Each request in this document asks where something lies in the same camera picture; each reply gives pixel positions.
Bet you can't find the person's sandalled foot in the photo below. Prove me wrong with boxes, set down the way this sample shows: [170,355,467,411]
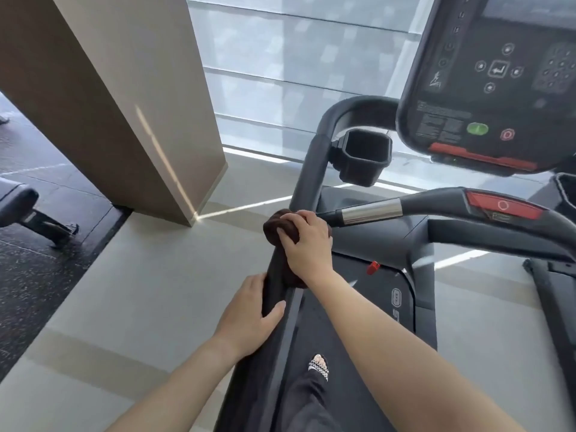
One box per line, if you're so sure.
[308,353,330,383]

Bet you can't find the black treadmill console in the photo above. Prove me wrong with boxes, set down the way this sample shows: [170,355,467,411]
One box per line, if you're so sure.
[395,0,576,176]

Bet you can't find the person's left hand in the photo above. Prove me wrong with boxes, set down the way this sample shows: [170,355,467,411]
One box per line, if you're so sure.
[211,272,287,361]

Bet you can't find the neighbouring black treadmill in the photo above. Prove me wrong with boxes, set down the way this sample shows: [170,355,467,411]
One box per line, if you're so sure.
[521,258,576,401]

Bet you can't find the person's right hand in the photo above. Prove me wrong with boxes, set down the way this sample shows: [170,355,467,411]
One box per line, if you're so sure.
[277,209,335,289]

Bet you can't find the dark brown cleaning cloth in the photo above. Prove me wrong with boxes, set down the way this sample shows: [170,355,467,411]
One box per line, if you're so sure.
[263,209,334,289]

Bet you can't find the person's right forearm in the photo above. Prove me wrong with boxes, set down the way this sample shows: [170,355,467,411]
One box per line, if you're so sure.
[308,267,527,432]

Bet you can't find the black weight bench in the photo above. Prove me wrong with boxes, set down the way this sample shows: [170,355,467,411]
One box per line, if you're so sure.
[0,182,80,248]

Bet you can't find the person's left forearm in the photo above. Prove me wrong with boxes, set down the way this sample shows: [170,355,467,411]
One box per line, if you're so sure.
[106,337,239,432]

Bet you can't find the person's black trousers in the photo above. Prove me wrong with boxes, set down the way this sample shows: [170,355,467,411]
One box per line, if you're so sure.
[274,371,345,432]

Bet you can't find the white window blind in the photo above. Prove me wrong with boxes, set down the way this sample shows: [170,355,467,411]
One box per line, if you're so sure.
[187,0,576,185]

